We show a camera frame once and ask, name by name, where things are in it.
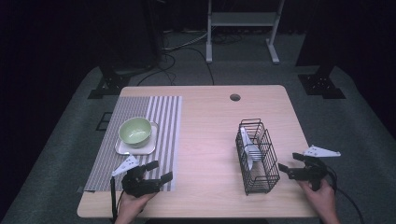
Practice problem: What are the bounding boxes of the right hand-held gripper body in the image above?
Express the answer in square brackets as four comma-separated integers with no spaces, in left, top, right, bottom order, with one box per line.
[289,145,342,191]

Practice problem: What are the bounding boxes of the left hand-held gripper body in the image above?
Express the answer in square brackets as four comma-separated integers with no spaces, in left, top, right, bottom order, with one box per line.
[111,154,162,199]

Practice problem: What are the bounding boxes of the black wire basket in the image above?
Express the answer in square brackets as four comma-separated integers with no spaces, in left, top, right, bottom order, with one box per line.
[234,118,281,196]

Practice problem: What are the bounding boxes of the white dish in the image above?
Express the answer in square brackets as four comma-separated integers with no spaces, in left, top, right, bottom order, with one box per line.
[240,125,263,162]

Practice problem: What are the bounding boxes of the person's left hand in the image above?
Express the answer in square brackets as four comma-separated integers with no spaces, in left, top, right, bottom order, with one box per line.
[114,190,158,224]

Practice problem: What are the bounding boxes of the person's right hand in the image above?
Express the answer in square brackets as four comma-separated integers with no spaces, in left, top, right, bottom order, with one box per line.
[297,178,342,224]

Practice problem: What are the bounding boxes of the white square plate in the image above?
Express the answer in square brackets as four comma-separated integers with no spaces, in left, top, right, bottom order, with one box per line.
[115,120,160,156]

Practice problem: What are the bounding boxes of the green ceramic bowl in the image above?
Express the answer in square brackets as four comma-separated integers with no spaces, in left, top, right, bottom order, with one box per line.
[118,117,153,149]

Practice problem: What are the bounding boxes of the grey striped placemat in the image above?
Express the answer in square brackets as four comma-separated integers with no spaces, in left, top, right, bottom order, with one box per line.
[83,95,183,192]

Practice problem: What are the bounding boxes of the black stand with base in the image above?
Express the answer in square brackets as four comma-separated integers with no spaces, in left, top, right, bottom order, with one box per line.
[294,0,347,100]
[88,0,163,100]

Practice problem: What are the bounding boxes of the white metal stand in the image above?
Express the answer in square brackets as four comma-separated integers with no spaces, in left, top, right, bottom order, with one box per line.
[205,0,286,65]

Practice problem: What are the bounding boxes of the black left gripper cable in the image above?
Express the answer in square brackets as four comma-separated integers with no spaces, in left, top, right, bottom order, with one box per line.
[109,175,120,224]

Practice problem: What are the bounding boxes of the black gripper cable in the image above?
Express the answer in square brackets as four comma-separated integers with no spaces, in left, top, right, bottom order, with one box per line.
[109,175,120,224]
[326,166,365,224]

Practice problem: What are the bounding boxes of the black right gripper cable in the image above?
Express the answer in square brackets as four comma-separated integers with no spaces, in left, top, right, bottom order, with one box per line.
[326,166,365,224]

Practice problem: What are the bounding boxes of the black rectangular floor frame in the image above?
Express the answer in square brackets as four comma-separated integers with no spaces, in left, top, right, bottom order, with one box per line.
[95,111,113,132]

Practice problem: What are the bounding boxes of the black floor cables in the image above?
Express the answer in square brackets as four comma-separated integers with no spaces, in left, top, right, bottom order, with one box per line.
[136,29,244,87]

